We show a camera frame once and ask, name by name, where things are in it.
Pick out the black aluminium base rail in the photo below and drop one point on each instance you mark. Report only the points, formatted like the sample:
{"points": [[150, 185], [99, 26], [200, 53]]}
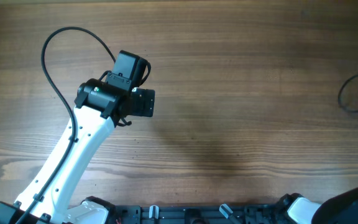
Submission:
{"points": [[224, 213]]}

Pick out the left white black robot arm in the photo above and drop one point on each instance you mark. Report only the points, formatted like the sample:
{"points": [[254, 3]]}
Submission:
{"points": [[100, 106]]}

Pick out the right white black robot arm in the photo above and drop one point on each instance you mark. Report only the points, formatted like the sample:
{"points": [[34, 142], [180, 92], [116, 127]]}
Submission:
{"points": [[340, 209]]}

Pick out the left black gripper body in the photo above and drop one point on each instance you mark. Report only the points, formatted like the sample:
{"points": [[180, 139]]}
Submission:
{"points": [[142, 106]]}

